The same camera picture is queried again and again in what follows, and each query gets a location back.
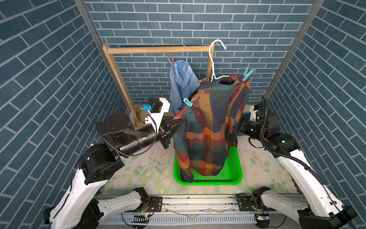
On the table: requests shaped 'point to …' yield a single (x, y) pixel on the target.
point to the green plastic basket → (231, 174)
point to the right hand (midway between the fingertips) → (237, 122)
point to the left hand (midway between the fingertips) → (189, 120)
